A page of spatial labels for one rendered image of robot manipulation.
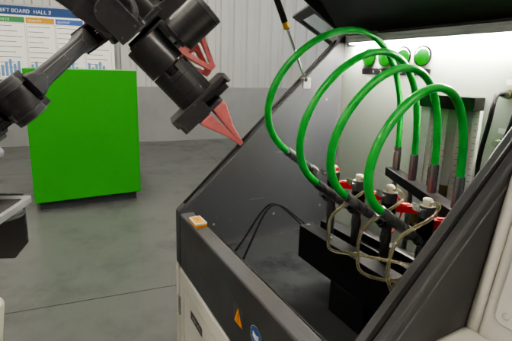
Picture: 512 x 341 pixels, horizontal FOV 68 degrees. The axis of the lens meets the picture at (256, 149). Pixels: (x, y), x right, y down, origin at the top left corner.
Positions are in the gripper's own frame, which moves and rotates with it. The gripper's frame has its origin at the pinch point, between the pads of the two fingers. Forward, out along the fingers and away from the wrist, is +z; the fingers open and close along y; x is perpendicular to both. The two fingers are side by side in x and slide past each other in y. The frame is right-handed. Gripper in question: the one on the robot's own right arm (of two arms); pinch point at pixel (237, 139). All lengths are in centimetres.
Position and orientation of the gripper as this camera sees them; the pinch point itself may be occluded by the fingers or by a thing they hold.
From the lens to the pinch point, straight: 58.1
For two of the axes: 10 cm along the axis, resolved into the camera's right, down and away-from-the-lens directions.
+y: 7.2, -7.0, 0.5
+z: 6.5, 6.9, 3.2
